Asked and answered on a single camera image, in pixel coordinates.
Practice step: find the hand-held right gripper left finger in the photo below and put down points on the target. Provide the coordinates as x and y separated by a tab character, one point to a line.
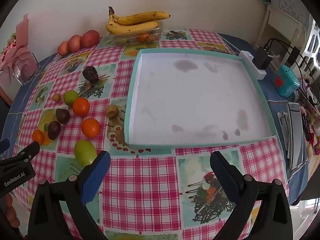
96	175

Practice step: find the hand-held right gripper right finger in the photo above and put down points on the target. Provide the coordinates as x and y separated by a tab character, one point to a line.
225	175

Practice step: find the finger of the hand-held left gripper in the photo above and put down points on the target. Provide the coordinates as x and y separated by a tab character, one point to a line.
28	152
3	144

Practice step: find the orange tangerine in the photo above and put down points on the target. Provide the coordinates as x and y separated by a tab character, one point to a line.
90	127
38	136
81	106

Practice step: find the dark brown avocado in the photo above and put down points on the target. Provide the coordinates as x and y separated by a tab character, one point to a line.
62	115
54	130

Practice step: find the small brown kiwi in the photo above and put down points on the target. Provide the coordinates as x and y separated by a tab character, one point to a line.
57	97

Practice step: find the tan brown fruit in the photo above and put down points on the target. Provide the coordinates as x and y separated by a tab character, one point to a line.
111	110

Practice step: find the round green fruit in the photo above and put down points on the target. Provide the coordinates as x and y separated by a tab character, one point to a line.
71	97

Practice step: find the teal-edged white tray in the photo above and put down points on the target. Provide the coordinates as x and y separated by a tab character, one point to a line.
195	92

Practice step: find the person's left hand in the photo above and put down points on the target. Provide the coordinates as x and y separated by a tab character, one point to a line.
10	210

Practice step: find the green mango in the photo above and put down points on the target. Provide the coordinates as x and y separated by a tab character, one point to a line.
85	152

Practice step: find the pink checkered printed tablecloth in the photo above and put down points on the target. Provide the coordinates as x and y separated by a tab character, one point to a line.
140	180

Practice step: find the clear acrylic holder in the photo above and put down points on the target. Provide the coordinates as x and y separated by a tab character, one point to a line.
27	78

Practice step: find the narrow grey remote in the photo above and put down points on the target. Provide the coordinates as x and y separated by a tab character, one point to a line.
283	132

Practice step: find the wide grey remote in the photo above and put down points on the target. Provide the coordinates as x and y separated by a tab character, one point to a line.
295	135

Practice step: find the dark wrinkled fruit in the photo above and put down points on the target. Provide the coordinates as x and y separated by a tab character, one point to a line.
90	73

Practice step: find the small red peach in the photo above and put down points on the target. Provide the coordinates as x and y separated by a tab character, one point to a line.
63	48

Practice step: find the teal box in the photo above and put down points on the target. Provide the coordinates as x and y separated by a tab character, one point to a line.
286	81

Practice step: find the medium red peach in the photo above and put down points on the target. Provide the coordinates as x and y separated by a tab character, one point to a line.
75	43

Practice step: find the white power strip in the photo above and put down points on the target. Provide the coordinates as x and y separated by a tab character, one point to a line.
247	57

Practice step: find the black charger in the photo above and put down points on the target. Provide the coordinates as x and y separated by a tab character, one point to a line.
262	57

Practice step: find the large red peach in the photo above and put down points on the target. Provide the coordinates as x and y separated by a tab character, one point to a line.
90	38

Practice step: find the clear plastic container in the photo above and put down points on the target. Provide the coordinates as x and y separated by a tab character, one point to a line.
125	40

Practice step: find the small tangerine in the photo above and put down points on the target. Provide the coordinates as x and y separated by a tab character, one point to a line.
143	37

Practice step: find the small brown round fruit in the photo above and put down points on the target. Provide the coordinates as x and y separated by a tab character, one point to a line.
151	38

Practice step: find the yellow banana bunch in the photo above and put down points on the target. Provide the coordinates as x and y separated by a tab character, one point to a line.
130	27

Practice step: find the white lattice rack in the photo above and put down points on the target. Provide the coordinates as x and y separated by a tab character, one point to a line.
312	47

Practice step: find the white wooden shelf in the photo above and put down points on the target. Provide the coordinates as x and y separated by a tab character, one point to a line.
277	17

